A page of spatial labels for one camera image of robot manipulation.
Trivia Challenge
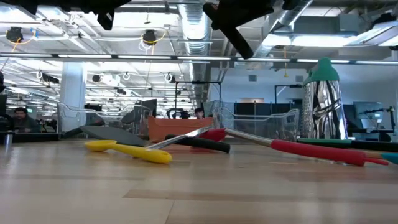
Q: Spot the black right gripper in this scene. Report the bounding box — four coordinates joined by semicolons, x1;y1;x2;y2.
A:
217;0;300;29

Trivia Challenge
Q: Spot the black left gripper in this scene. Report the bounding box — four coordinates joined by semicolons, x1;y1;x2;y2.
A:
0;0;131;30

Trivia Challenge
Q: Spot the rectangular black spatula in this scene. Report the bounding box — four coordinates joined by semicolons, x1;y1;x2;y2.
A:
203;2;255;60

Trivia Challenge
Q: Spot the round black spatula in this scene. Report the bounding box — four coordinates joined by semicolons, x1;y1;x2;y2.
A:
79;125;231;154
121;98;158;125

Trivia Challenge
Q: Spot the yellow silicone spoon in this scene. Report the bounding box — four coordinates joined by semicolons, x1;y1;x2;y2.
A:
84;139;173;165

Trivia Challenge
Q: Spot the red spoon steel shaft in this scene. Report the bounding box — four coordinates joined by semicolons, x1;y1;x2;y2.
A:
198;127;389;167

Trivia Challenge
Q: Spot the blue silicone spoon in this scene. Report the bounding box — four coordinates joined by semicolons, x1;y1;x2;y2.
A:
379;151;398;165

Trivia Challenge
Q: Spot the black ceiling device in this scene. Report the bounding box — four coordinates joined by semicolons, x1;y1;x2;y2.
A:
142;29;158;47
6;26;24;44

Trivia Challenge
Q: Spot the white pillar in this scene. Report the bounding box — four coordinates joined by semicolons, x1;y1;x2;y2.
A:
58;61;88;133

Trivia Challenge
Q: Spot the clear plastic bin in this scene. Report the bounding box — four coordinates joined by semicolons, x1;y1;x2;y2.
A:
57;102;153;141
213;106;301;141

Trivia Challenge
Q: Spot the orange plastic bin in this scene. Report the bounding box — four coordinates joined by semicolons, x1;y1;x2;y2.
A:
147;116;215;143

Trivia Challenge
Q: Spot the background computer monitor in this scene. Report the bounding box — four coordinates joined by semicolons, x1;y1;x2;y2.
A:
353;101;385;130

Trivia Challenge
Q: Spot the round silver air duct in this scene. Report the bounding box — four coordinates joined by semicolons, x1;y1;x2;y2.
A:
177;0;213;108

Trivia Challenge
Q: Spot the black metal stand frame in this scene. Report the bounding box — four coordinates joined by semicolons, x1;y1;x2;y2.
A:
174;80;222;121

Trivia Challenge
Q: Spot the steel grater teal handle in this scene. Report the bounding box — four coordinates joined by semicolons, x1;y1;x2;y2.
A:
297;57;353;149

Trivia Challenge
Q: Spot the black aluminium table frame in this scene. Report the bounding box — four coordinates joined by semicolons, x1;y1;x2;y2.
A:
0;132;398;153

